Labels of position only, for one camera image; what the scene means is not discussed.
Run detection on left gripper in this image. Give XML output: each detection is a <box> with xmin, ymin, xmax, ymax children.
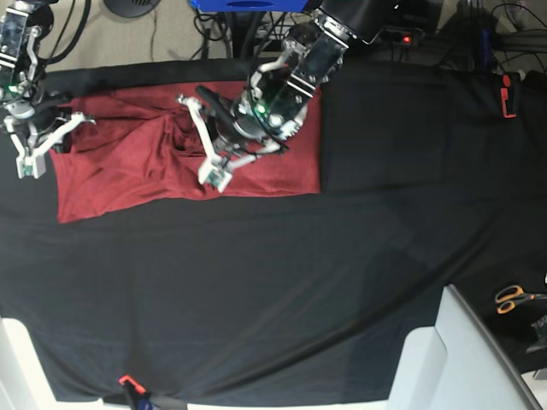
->
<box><xmin>174</xmin><ymin>94</ymin><xmax>289</xmax><ymax>171</ymax></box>

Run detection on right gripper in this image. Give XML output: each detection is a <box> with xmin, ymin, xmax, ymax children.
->
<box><xmin>2</xmin><ymin>104</ymin><xmax>96</xmax><ymax>165</ymax></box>

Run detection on maroon long-sleeve T-shirt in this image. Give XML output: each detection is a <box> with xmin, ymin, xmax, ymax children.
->
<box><xmin>50</xmin><ymin>83</ymin><xmax>321</xmax><ymax>223</ymax></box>

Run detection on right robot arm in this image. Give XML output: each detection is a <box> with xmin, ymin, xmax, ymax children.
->
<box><xmin>1</xmin><ymin>1</ymin><xmax>94</xmax><ymax>161</ymax></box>

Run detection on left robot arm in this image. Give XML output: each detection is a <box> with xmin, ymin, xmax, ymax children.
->
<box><xmin>179</xmin><ymin>1</ymin><xmax>397</xmax><ymax>179</ymax></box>

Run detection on blue plastic box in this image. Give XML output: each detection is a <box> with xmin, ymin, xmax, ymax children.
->
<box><xmin>190</xmin><ymin>0</ymin><xmax>307</xmax><ymax>13</ymax></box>

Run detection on dark round fan base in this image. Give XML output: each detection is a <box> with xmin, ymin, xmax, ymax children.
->
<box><xmin>103</xmin><ymin>0</ymin><xmax>160</xmax><ymax>19</ymax></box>

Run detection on white power strip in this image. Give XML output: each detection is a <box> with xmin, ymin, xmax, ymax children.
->
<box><xmin>268</xmin><ymin>23</ymin><xmax>426</xmax><ymax>45</ymax></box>

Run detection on black table cloth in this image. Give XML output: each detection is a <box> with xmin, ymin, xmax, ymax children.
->
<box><xmin>1</xmin><ymin>60</ymin><xmax>546</xmax><ymax>407</ymax></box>

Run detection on blue clamp at bottom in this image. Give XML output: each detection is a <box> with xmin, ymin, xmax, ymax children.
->
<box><xmin>118</xmin><ymin>374</ymin><xmax>156</xmax><ymax>410</ymax></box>

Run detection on orange black clamp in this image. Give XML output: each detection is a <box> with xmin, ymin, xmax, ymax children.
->
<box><xmin>500</xmin><ymin>72</ymin><xmax>521</xmax><ymax>119</ymax></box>

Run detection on crumpled black plastic piece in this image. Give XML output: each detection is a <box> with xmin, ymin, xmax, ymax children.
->
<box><xmin>526</xmin><ymin>316</ymin><xmax>547</xmax><ymax>354</ymax></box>

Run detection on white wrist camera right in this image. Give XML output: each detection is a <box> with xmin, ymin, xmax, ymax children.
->
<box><xmin>15</xmin><ymin>155</ymin><xmax>46</xmax><ymax>179</ymax></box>

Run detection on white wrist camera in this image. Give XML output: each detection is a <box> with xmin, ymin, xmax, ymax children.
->
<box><xmin>15</xmin><ymin>155</ymin><xmax>46</xmax><ymax>179</ymax></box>
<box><xmin>197</xmin><ymin>159</ymin><xmax>232</xmax><ymax>193</ymax></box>

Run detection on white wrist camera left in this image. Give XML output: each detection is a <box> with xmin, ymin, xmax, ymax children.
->
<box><xmin>197</xmin><ymin>159</ymin><xmax>232</xmax><ymax>193</ymax></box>

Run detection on black stand post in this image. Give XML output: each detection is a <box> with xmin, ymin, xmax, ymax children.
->
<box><xmin>230</xmin><ymin>12</ymin><xmax>261</xmax><ymax>59</ymax></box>

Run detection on yellow-handled scissors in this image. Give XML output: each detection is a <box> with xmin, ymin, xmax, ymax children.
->
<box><xmin>495</xmin><ymin>284</ymin><xmax>546</xmax><ymax>315</ymax></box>

